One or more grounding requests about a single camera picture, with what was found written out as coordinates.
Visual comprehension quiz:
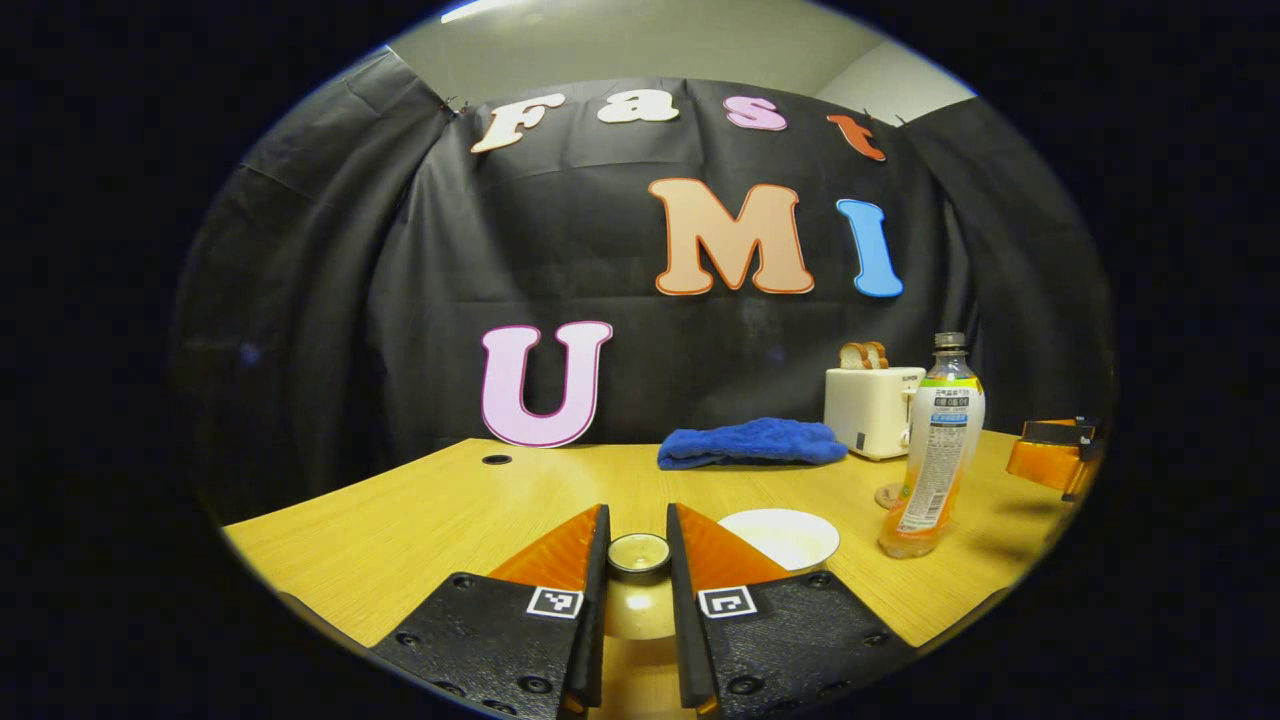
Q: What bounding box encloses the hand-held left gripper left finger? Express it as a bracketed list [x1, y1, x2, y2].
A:
[370, 503, 612, 719]

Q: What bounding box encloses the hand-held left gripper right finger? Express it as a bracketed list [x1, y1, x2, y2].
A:
[666, 502, 916, 719]

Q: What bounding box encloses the clear plastic water bottle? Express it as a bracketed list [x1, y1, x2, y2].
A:
[878, 332, 987, 559]

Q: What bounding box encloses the blue towel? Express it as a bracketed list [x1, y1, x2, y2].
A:
[657, 417, 849, 471]

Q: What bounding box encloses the beige teacup lid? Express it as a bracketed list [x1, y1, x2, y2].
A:
[604, 532, 677, 642]

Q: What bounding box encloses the white toaster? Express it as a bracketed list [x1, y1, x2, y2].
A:
[824, 366, 926, 462]

